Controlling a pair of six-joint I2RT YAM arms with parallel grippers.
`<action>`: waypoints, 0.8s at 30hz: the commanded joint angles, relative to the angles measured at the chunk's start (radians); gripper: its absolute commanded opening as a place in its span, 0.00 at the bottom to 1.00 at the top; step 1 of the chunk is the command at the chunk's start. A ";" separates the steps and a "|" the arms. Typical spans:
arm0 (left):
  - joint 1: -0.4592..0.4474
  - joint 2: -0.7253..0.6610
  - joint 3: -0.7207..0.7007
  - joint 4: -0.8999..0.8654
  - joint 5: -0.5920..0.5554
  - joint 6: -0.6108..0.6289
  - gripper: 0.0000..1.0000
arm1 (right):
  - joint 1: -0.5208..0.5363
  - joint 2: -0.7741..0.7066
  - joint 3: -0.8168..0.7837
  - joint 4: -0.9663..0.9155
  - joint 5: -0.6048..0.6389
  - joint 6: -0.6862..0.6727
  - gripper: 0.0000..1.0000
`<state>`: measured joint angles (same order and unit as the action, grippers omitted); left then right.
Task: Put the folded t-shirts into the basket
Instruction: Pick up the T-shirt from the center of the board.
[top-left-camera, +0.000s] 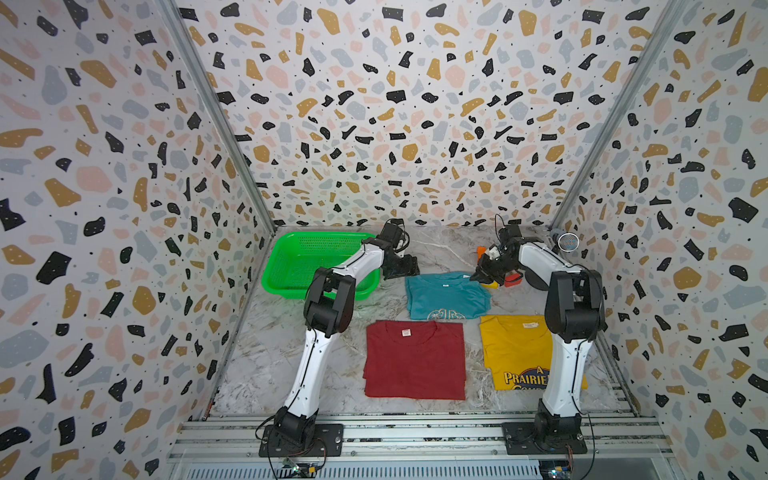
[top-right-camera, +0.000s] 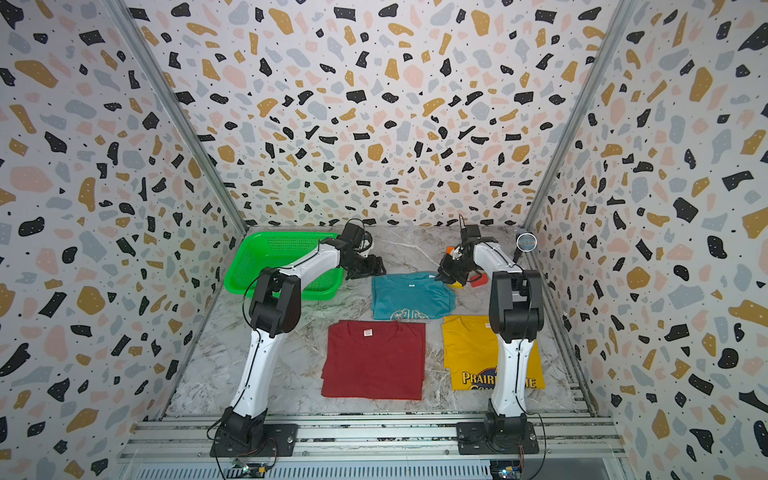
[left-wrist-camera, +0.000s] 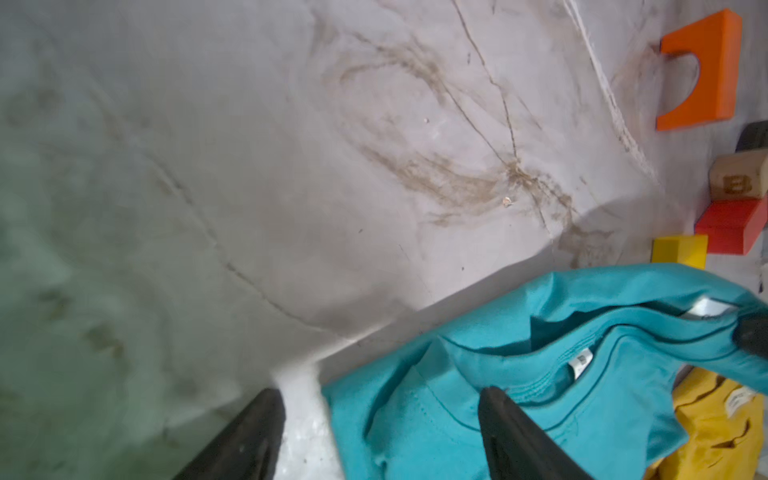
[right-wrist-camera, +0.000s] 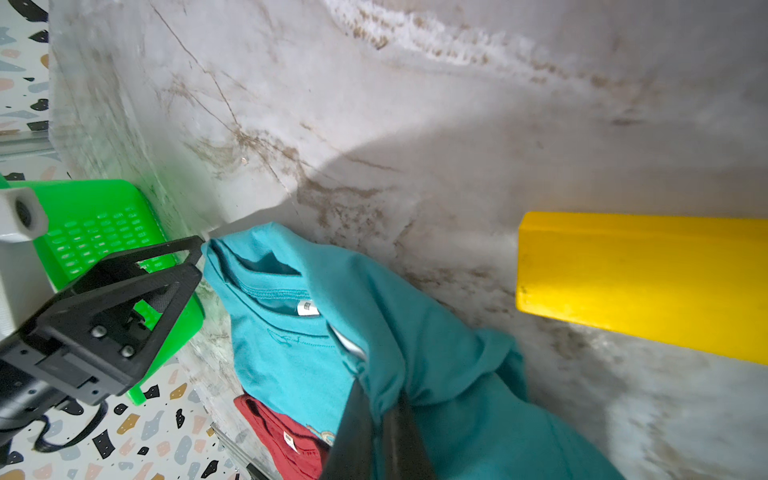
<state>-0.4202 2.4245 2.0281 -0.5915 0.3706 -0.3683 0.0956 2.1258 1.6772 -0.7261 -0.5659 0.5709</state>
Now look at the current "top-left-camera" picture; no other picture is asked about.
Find teal t-shirt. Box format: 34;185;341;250
405;272;491;320

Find red t-shirt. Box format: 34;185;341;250
363;320;467;401

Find green plastic basket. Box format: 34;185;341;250
262;231;373;300

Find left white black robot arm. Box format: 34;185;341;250
273;218;419;449

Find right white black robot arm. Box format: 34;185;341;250
471;223;607;446

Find yellow printed folded t-shirt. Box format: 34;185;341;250
480;315;553;391

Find red wooden block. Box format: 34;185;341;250
504;273;524;288

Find black stand with round gauge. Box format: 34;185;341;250
519;232;582;291

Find right green circuit board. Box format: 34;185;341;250
539;460;573;480

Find green circuit board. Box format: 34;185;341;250
539;460;573;480
281;458;321;479

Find left green circuit board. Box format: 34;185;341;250
281;458;321;479

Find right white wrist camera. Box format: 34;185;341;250
478;246;499;262

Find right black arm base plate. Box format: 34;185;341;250
501;422;588;455

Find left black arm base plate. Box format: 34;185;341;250
258;423;344;458

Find aluminium rail frame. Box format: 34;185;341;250
169;411;684;479

